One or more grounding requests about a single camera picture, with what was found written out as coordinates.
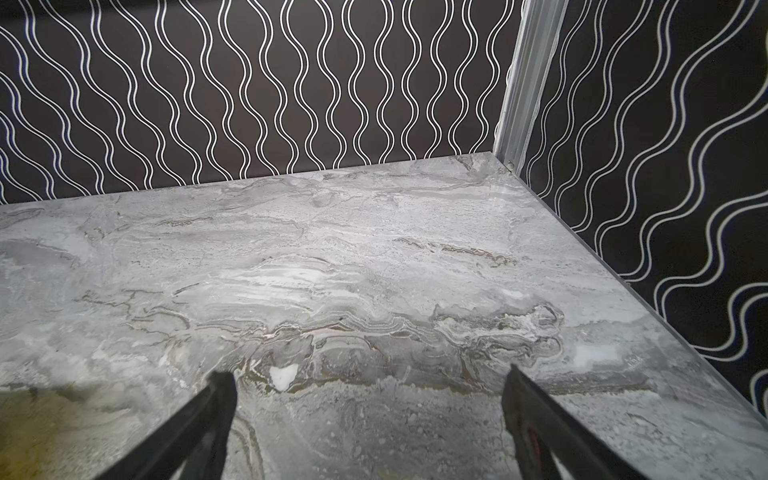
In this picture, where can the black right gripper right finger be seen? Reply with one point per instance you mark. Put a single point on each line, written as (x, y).
(547, 438)

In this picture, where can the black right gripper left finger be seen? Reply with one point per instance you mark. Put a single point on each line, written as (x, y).
(192, 444)

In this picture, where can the aluminium corner frame post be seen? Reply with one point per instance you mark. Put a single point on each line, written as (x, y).
(536, 44)

